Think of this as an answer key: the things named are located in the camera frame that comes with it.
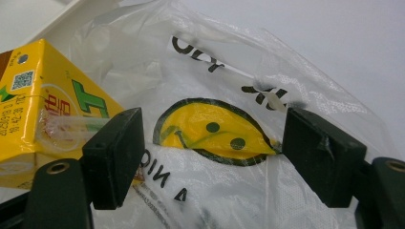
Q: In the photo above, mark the yellow drink carton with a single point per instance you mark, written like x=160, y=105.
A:
x=47, y=105

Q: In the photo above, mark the clear plastic bag smiley print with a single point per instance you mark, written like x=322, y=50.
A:
x=223, y=79

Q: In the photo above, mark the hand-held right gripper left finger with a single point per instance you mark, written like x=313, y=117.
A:
x=108, y=159

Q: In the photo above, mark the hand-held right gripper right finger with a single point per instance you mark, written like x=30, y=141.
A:
x=321, y=159

